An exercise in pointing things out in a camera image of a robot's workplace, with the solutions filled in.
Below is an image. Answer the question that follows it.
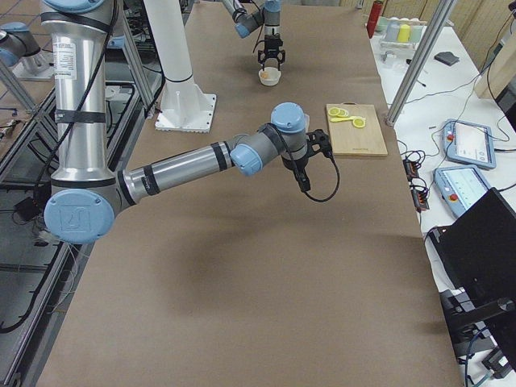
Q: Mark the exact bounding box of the bamboo cutting board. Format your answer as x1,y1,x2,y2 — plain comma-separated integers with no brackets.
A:
326,104,388,157

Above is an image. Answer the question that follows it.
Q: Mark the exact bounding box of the teach pendant near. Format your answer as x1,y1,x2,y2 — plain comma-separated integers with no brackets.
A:
434,164,491,218

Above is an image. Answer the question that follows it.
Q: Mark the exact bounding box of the teach pendant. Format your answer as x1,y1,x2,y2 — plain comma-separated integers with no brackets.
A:
434,164,491,218
443,119,497,170

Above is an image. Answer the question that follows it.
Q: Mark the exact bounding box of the white metal stand base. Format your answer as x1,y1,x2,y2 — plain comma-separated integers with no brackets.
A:
151,1,217,133

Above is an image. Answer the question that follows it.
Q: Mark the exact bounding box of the teach pendant far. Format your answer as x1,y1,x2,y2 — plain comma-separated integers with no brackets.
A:
443,119,497,170

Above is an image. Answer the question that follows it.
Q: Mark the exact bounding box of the yellow cup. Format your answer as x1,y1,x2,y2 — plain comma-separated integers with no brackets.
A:
397,23,411,44

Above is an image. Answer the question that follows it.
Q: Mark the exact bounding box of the yellow plastic knife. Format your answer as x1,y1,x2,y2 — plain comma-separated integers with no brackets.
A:
330,116,356,123

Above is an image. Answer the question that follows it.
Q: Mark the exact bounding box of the lemon slice top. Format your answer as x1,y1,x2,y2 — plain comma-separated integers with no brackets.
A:
327,106,341,117

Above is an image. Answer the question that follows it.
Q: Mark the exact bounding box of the aluminium frame post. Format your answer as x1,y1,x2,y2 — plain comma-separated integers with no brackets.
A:
385,0,456,127

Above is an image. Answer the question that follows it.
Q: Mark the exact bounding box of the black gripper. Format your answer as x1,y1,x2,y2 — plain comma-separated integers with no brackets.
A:
281,129,331,169
258,34,285,71

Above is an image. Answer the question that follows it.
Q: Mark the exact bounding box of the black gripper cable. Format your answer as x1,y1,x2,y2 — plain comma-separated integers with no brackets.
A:
277,132,340,202

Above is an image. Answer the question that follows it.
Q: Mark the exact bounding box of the black monitor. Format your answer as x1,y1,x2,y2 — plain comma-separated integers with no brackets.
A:
432,188,515,365

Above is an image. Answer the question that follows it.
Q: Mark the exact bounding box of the black power strip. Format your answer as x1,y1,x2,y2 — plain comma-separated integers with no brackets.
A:
402,157,430,213

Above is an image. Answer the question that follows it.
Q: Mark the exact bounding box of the red bottle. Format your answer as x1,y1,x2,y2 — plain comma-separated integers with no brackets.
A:
366,0,383,39

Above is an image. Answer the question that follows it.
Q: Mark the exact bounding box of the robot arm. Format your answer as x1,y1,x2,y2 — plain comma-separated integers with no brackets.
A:
40,1,340,244
222,0,285,70

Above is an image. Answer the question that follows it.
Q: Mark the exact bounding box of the lemon slice single left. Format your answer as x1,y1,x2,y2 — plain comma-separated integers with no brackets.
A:
352,116,366,128

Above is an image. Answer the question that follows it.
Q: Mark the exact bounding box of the light green cup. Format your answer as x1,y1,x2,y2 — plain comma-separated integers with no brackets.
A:
409,25,424,44

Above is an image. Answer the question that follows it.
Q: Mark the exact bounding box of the grey cup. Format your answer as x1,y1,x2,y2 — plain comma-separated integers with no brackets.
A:
385,21,401,42

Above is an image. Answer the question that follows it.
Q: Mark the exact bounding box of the small black pad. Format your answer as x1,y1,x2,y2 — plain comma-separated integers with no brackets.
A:
434,52,460,66

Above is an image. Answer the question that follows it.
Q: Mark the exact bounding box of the white ceramic bowl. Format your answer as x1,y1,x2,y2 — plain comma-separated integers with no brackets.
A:
258,67,281,86

